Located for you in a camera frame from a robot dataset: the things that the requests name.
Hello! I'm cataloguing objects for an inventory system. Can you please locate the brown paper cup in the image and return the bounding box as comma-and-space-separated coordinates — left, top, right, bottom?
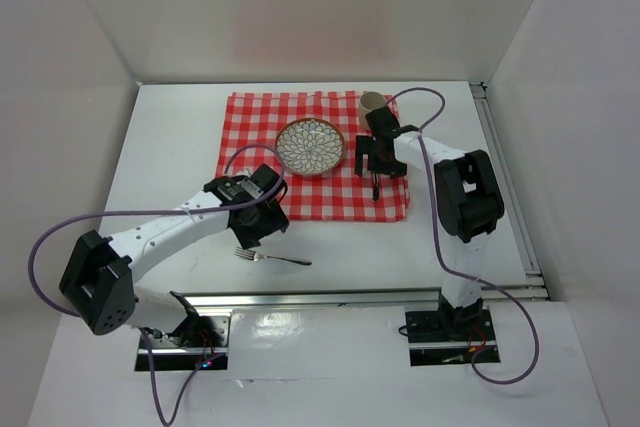
358, 91, 387, 131

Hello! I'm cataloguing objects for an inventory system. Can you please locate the silver fork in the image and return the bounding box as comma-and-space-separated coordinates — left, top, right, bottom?
234, 248, 312, 267

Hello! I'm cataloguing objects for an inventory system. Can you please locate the silver table knife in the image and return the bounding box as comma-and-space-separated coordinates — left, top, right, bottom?
372, 172, 380, 202

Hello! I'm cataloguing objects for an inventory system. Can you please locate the patterned plate brown rim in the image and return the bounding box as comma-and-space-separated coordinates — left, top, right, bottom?
275, 118, 347, 176

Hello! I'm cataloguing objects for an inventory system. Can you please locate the red white checkered cloth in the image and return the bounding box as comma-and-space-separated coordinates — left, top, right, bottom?
215, 91, 410, 222

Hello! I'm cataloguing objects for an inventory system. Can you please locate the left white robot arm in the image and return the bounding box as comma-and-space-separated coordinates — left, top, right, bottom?
59, 164, 289, 346

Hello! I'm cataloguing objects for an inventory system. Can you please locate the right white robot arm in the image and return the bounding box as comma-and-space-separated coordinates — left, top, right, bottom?
354, 107, 505, 342

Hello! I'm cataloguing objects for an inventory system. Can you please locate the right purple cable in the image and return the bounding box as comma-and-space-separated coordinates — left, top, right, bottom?
384, 87, 540, 385

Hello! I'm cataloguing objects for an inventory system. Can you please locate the aluminium right side rail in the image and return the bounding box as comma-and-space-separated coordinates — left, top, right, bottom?
469, 82, 550, 301

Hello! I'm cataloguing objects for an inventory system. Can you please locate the aluminium rail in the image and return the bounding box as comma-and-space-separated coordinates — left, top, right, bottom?
184, 289, 439, 309
469, 82, 550, 301

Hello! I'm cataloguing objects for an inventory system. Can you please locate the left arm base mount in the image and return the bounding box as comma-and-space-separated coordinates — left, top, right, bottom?
146, 309, 231, 372

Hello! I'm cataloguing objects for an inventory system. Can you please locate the aluminium front rail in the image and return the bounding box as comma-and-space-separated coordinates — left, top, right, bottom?
184, 289, 439, 309

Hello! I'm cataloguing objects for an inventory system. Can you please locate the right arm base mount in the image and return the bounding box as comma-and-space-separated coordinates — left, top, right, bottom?
398, 309, 500, 367

